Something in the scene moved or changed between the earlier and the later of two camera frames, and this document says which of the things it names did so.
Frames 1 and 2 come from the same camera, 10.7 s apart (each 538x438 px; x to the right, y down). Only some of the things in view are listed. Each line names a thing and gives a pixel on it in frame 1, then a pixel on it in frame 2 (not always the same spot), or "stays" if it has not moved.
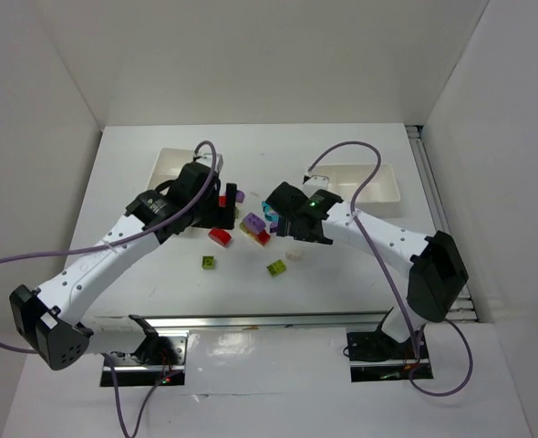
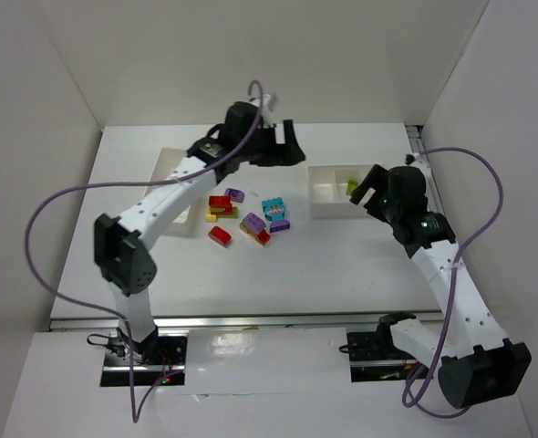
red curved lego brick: (220, 235) stays
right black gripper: (281, 212) -> (377, 195)
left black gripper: (229, 206) -> (273, 149)
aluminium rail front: (252, 320) stays
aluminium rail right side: (462, 308) stays
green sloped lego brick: (276, 268) -> (352, 186)
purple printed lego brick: (240, 196) stays
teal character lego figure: (269, 215) stays
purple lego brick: (253, 222) stays
